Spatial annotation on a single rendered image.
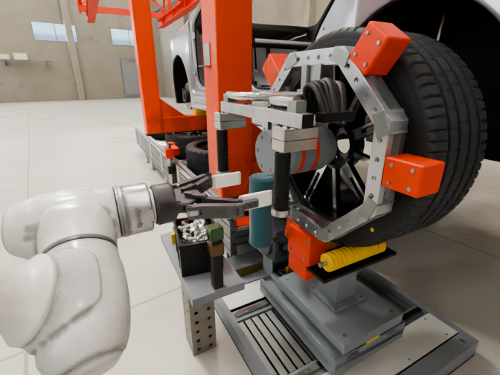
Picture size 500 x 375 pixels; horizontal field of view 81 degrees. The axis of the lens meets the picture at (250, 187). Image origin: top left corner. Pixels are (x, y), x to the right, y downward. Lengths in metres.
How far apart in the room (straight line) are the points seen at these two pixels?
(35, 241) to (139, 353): 0.99
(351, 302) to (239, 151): 0.77
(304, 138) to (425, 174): 0.25
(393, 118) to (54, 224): 0.65
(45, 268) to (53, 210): 0.12
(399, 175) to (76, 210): 0.61
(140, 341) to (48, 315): 1.09
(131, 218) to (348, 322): 0.90
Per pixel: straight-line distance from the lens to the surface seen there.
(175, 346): 1.42
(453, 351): 1.48
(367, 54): 0.75
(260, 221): 1.00
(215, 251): 0.84
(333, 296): 1.24
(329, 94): 0.68
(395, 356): 1.36
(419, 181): 0.68
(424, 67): 0.81
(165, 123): 3.19
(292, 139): 0.62
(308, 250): 0.98
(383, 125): 0.71
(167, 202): 0.53
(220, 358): 1.35
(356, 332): 1.18
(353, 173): 0.93
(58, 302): 0.40
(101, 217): 0.50
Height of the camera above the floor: 1.04
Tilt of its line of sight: 20 degrees down
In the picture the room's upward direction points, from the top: straight up
